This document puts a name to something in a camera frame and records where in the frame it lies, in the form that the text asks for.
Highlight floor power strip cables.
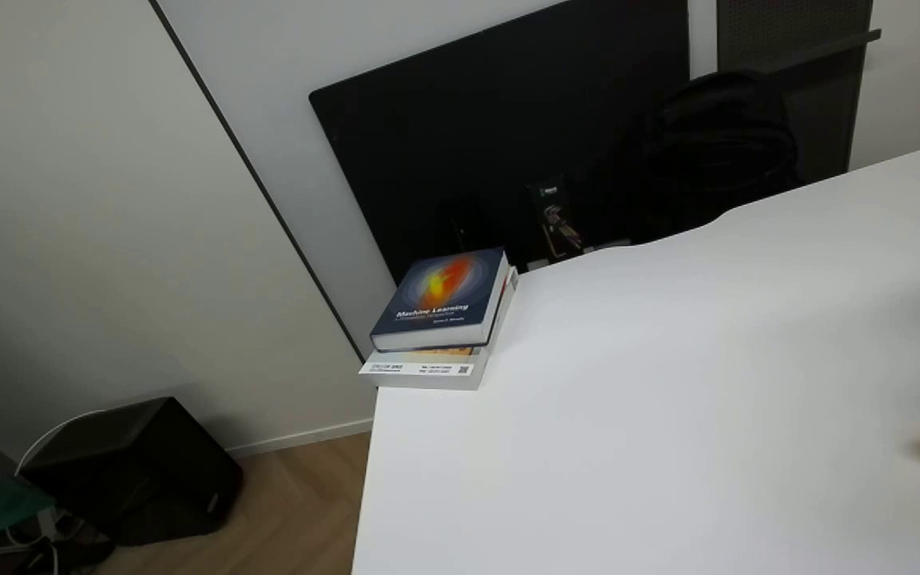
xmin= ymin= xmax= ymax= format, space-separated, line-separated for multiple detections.
xmin=0 ymin=508 xmax=119 ymax=575

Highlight black box speaker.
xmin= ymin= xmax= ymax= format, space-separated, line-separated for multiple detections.
xmin=19 ymin=393 xmax=244 ymax=548

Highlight white thick book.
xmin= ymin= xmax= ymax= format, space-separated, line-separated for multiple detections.
xmin=356 ymin=264 xmax=520 ymax=393

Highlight black flat board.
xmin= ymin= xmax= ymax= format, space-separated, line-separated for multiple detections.
xmin=306 ymin=0 xmax=692 ymax=286

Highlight dark vertical wall panel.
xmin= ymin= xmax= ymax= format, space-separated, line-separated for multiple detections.
xmin=716 ymin=0 xmax=885 ymax=186

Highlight blue book orange cover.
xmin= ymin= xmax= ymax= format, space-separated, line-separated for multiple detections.
xmin=367 ymin=247 xmax=514 ymax=353

